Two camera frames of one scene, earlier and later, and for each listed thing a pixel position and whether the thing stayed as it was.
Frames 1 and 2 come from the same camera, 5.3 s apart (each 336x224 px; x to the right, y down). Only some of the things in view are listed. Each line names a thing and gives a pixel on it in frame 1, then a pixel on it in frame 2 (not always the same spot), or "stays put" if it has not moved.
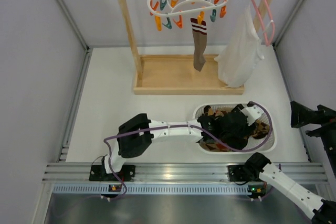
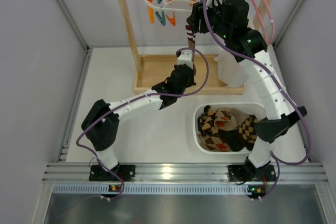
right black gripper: [319, 114] to [196, 18]
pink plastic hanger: [255, 7] stays put
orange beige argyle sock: [215, 147] stays put
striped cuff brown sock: [199, 32] to [191, 37]
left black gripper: [237, 132] to [187, 71]
